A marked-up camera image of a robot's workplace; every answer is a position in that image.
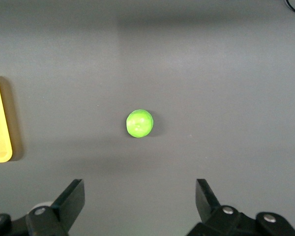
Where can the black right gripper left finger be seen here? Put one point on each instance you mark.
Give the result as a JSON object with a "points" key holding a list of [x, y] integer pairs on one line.
{"points": [[64, 209]]}

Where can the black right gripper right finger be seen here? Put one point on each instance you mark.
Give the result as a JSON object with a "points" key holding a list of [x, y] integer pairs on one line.
{"points": [[218, 216]]}

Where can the green ball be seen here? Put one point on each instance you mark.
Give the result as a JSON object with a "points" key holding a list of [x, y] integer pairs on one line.
{"points": [[139, 123]]}

